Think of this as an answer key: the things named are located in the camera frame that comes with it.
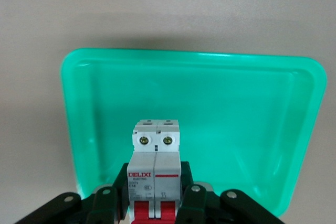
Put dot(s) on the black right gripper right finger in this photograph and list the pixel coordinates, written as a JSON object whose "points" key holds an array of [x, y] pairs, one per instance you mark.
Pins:
{"points": [[210, 205]]}

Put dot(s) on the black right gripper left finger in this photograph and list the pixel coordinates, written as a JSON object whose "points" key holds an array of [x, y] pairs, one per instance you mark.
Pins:
{"points": [[102, 203]]}

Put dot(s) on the white red circuit breaker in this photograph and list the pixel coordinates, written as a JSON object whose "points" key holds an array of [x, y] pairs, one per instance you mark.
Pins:
{"points": [[155, 171]]}

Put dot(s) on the green plastic tray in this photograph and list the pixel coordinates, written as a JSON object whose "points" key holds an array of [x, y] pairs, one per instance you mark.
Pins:
{"points": [[210, 119]]}

